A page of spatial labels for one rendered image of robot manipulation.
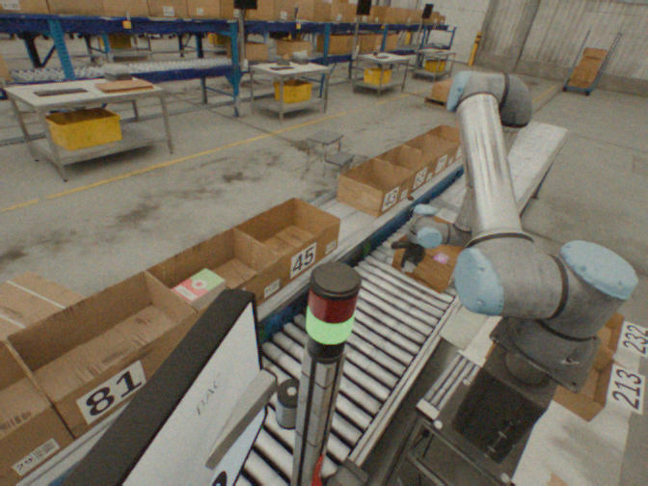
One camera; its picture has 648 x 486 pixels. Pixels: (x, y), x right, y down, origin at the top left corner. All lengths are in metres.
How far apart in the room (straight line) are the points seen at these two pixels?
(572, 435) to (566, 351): 0.61
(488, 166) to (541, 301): 0.35
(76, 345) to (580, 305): 1.40
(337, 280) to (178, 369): 0.20
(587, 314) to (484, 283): 0.24
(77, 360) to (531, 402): 1.32
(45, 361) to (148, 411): 1.02
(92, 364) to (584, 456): 1.59
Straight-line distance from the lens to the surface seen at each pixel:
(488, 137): 1.05
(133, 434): 0.40
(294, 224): 1.84
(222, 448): 0.55
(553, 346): 1.01
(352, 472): 0.87
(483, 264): 0.82
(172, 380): 0.42
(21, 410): 1.34
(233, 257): 1.62
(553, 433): 1.56
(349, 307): 0.35
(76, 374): 1.34
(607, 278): 0.90
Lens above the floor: 1.88
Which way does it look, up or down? 36 degrees down
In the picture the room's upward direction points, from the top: 7 degrees clockwise
